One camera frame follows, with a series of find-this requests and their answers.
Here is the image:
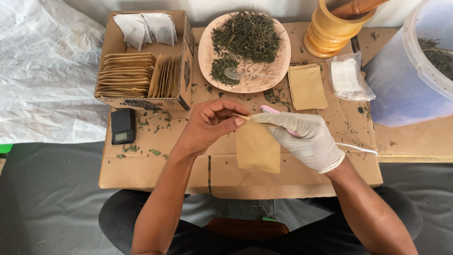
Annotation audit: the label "person's left hand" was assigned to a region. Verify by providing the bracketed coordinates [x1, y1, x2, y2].
[180, 98, 250, 157]

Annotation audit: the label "person's right hand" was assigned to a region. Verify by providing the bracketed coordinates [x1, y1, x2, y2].
[251, 112, 346, 174]

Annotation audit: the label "brown paper pouch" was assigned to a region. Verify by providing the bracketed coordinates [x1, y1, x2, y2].
[234, 113, 281, 174]

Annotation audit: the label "pink handheld sealer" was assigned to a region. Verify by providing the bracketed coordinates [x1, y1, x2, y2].
[260, 105, 301, 137]

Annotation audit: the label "loose stack of brown pouches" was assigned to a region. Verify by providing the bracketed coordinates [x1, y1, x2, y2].
[287, 63, 329, 111]

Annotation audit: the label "pile of crushed green herb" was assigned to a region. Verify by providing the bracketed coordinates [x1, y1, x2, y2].
[210, 53, 242, 86]

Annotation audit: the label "scattered green herb crumbs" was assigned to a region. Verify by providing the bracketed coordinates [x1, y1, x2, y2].
[116, 60, 376, 161]

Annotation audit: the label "clear plastic spoon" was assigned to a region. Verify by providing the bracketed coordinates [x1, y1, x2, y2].
[224, 67, 281, 81]

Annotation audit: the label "upright row of boxed pouches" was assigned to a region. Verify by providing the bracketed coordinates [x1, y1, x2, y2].
[148, 54, 183, 99]

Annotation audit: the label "large cardboard work sheet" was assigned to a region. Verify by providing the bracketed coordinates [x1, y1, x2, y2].
[98, 22, 384, 200]

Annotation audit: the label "pink round plate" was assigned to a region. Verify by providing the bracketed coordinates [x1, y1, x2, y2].
[198, 11, 292, 94]

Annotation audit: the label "clear bag of white filters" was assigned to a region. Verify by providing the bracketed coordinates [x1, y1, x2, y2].
[325, 52, 377, 102]

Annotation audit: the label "black digital pocket scale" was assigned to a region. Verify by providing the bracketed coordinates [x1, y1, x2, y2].
[110, 108, 137, 145]

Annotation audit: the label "flat stack of boxed pouches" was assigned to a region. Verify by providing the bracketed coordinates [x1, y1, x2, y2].
[97, 52, 156, 99]

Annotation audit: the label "pile of dried herb stems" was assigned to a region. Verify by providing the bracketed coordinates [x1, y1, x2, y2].
[211, 10, 282, 64]

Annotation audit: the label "plain cardboard sheet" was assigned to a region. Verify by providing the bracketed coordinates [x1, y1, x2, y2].
[352, 27, 453, 164]

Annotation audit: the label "translucent plastic bucket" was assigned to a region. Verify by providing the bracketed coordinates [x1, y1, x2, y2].
[362, 0, 453, 128]

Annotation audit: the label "brown wooden stool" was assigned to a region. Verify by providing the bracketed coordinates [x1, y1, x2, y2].
[203, 217, 290, 242]

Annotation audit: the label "wooden mortar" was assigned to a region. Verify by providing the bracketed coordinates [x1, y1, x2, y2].
[303, 0, 378, 59]

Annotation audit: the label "bunch of white filter bags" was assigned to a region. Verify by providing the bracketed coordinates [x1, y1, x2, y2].
[113, 12, 178, 51]

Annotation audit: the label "printed cardboard box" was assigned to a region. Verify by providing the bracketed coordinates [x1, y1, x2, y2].
[94, 9, 195, 111]

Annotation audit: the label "person's black trousers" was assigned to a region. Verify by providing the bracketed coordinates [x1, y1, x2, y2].
[98, 185, 424, 255]

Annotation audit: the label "wooden pestle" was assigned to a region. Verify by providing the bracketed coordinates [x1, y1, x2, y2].
[331, 0, 390, 20]

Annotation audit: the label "dried herbs in bucket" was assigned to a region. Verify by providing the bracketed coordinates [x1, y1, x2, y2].
[417, 38, 453, 81]

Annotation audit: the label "white woven plastic tarp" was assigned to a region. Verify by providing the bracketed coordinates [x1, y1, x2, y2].
[0, 0, 111, 145]

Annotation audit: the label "grey floor sheet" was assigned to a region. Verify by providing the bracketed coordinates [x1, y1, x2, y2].
[0, 141, 453, 255]

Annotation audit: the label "white power cable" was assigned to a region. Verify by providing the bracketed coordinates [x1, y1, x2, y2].
[334, 142, 379, 156]

